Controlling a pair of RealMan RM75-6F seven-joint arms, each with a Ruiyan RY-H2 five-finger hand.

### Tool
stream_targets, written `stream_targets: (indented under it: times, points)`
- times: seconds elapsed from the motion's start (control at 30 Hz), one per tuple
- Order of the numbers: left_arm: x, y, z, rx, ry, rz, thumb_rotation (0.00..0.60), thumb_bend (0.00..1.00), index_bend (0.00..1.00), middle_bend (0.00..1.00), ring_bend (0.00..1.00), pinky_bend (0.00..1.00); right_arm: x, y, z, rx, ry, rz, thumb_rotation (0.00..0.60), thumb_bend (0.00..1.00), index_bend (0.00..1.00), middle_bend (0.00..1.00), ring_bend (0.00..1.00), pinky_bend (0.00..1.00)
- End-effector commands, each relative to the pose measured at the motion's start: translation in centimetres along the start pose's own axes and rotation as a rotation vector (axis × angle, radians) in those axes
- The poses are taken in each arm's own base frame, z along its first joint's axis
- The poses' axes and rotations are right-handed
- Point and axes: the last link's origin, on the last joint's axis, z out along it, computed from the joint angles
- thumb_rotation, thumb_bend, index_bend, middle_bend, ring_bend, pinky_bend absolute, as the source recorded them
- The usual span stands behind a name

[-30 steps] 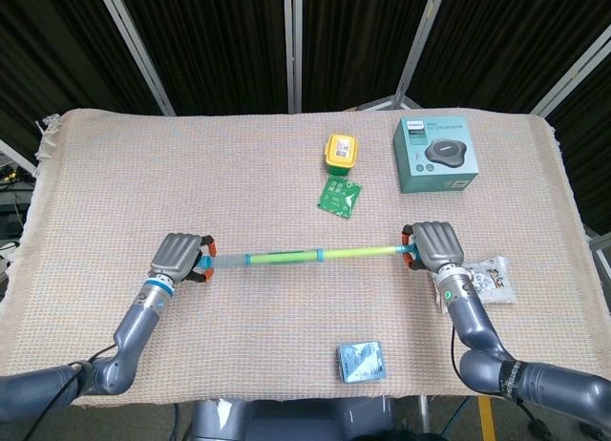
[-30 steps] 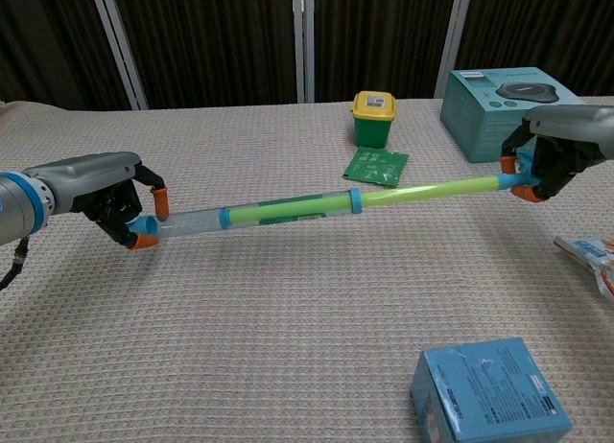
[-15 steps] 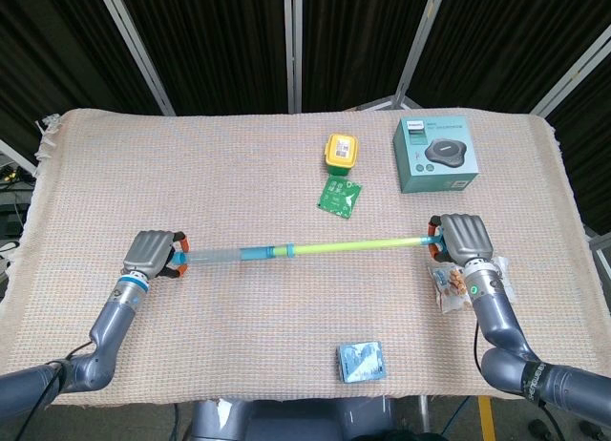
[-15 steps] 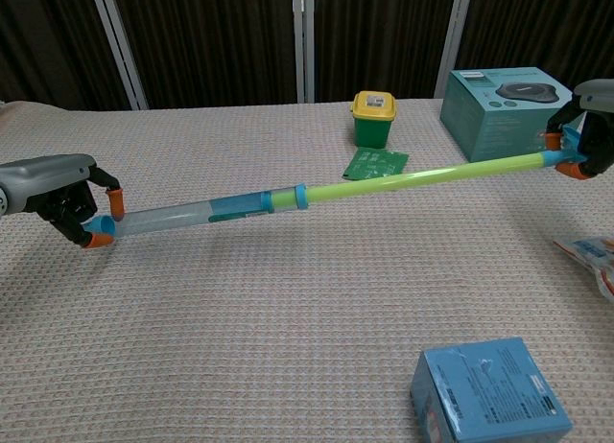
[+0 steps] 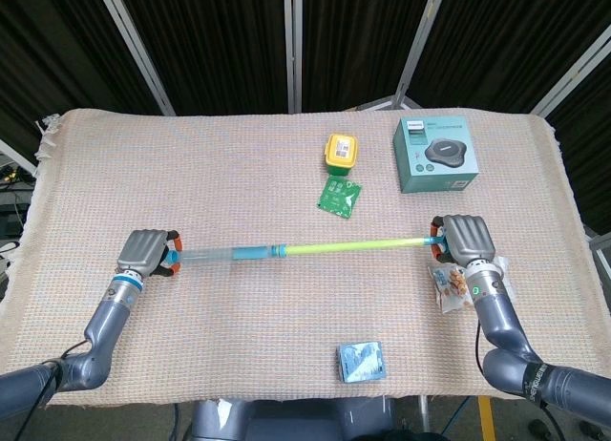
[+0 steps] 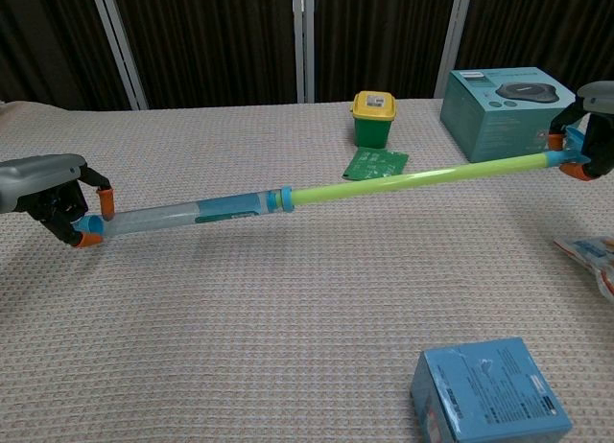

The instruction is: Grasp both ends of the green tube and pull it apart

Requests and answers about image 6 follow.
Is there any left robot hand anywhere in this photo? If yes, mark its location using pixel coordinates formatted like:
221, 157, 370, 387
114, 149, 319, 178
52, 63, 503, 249
0, 153, 117, 249

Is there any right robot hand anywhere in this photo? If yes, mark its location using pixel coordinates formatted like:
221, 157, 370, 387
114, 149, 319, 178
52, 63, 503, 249
548, 81, 614, 182

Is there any green blue water pump toy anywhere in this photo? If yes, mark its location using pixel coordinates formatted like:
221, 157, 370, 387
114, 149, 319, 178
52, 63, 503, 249
76, 125, 592, 237

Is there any teal product box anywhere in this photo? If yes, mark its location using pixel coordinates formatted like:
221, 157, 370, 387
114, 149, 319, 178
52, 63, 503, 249
439, 67, 577, 164

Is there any white and blue snack bag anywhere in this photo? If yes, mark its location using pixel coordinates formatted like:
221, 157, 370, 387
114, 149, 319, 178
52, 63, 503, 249
552, 234, 614, 312

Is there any beige woven tablecloth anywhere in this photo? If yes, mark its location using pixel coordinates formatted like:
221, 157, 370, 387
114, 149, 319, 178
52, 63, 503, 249
0, 95, 614, 443

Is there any green plastic packet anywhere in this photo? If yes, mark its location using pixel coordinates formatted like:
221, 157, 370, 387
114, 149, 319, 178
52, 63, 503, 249
342, 146, 410, 182

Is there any green bucket with yellow lid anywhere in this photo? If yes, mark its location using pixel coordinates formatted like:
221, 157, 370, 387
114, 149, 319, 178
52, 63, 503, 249
349, 90, 399, 150

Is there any light blue cardboard box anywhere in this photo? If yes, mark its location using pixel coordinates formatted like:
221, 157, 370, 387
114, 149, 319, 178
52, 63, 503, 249
410, 337, 574, 443

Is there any dark folding screen with frame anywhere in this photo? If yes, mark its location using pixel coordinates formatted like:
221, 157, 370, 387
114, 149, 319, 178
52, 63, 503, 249
0, 0, 614, 112

